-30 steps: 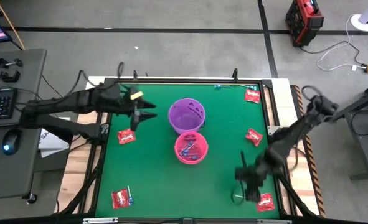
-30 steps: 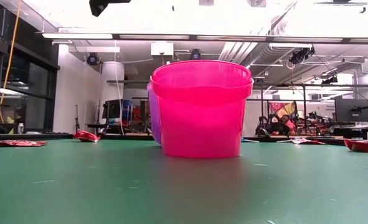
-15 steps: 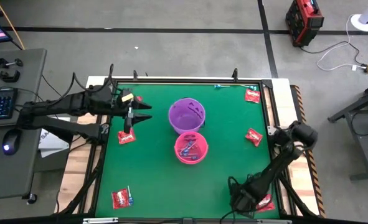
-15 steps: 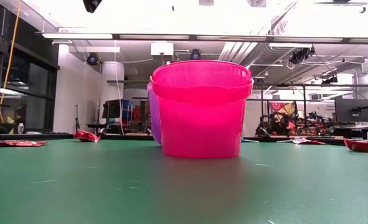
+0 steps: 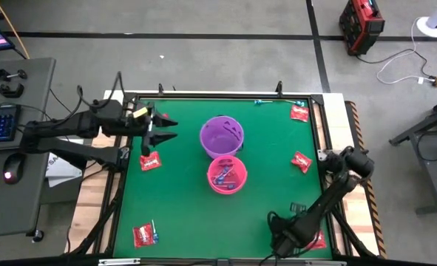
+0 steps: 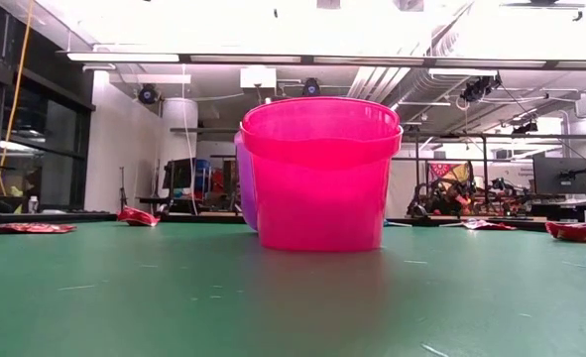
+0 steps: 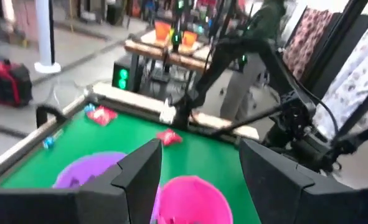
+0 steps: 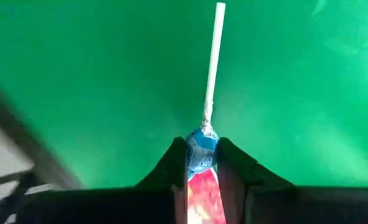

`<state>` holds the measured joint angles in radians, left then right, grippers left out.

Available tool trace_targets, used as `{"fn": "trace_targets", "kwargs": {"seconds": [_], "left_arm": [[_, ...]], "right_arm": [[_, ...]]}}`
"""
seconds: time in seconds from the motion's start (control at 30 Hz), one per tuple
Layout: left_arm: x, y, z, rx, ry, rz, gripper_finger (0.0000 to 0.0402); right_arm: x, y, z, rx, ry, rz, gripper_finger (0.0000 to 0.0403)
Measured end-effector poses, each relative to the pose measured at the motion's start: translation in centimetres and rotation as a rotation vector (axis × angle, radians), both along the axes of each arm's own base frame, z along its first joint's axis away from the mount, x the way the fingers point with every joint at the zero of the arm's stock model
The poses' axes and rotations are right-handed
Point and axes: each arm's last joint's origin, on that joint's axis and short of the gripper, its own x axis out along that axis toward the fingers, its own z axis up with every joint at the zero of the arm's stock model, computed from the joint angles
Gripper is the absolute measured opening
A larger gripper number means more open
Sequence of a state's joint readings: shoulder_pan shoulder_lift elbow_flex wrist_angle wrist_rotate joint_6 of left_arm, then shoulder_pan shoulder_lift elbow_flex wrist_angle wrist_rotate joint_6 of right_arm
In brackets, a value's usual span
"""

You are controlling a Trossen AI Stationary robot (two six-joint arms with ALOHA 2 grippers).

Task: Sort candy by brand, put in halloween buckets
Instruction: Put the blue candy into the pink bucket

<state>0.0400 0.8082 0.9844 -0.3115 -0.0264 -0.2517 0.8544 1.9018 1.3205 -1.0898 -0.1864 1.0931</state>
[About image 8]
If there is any green table mat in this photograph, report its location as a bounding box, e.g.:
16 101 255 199
0 0 368 190

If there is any blue lollipop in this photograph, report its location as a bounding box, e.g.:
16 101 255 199
185 2 227 175

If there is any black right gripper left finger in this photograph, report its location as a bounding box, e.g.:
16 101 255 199
15 136 189 224

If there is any black aluminium table frame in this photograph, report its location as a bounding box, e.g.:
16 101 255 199
0 77 85 190

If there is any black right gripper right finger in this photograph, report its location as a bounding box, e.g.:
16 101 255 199
216 136 368 224

